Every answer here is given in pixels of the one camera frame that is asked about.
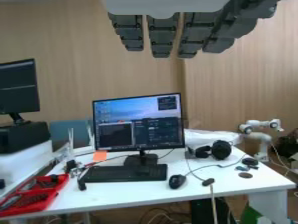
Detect small white jointed device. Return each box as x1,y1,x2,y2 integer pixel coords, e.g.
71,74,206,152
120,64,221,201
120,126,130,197
238,118,286,163

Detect computer monitor with stand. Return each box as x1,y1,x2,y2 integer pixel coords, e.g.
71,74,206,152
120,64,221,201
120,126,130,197
92,93,186,168

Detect black mouse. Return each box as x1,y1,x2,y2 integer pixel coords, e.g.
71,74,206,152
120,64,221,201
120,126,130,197
168,173,188,190

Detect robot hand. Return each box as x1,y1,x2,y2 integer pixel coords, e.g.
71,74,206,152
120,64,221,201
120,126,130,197
102,0,282,60

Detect dark monitor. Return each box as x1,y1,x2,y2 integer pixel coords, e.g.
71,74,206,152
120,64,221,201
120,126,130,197
0,58,41,126

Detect large white desk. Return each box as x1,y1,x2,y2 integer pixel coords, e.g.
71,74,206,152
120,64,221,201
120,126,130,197
0,145,298,224

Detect red tray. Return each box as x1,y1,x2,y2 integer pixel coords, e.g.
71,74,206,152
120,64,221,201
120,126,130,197
0,189,60,219
17,172,72,202

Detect black equipment case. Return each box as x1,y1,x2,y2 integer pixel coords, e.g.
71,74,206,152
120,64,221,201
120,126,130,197
0,121,52,155

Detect black keyboard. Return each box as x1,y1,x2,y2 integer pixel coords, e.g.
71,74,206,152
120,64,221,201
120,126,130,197
81,163,169,184

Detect orange sticky note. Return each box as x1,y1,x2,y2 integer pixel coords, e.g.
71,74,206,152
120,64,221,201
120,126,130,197
92,150,109,163

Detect black headphones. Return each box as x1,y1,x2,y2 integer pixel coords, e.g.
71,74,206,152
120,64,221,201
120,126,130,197
193,139,234,161

